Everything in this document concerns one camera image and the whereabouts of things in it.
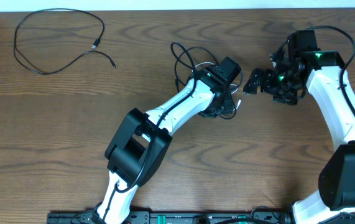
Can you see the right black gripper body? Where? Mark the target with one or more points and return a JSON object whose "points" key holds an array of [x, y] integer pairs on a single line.
{"points": [[280, 86]]}

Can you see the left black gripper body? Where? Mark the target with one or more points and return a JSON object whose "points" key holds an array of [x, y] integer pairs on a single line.
{"points": [[225, 106]]}

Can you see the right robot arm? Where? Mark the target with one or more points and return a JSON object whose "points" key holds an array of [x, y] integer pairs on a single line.
{"points": [[301, 67]]}

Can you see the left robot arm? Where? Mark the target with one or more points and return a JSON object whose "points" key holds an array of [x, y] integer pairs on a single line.
{"points": [[142, 139]]}

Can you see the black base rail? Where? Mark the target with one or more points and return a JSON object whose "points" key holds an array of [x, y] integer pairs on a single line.
{"points": [[145, 217]]}

